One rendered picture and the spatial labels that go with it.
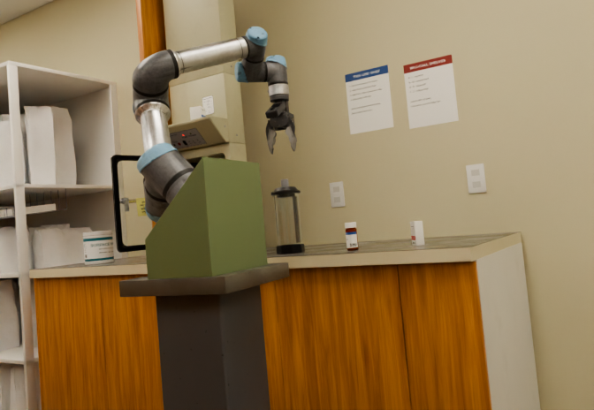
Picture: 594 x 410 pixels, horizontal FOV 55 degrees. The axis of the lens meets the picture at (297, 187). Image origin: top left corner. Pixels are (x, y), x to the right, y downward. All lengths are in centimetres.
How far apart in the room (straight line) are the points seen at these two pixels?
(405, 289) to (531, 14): 121
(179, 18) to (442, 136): 127
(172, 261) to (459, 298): 80
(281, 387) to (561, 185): 125
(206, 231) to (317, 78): 150
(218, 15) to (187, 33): 18
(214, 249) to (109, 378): 136
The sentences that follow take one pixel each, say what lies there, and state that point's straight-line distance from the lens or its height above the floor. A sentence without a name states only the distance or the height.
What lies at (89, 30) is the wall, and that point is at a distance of 388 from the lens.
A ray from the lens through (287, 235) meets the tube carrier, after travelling 203.
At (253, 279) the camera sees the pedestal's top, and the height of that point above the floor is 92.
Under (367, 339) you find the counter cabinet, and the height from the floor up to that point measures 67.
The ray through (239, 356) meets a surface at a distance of 149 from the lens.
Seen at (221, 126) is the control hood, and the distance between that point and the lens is 238.
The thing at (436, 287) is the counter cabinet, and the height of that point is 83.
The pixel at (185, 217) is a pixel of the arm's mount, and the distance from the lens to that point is 138.
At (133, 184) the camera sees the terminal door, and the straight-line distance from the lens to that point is 246.
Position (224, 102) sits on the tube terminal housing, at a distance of 244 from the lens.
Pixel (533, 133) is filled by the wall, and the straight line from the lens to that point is 234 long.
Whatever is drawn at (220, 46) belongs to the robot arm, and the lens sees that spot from 197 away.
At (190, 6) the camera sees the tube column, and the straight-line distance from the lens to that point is 267.
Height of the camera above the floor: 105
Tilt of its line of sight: 4 degrees up
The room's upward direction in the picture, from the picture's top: 5 degrees counter-clockwise
